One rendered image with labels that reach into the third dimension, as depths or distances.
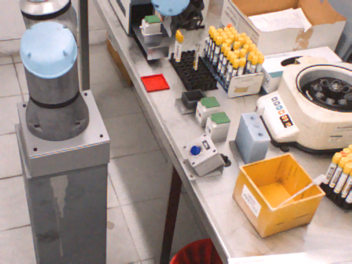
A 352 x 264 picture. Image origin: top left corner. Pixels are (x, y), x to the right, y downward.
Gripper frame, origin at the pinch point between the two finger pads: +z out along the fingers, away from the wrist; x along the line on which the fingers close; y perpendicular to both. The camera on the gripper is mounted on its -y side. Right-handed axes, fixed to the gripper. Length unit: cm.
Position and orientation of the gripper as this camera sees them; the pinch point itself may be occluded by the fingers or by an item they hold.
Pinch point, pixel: (168, 24)
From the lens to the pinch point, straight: 146.2
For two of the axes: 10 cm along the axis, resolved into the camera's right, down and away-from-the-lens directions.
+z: -1.9, 2.6, 9.5
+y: 2.3, 9.5, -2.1
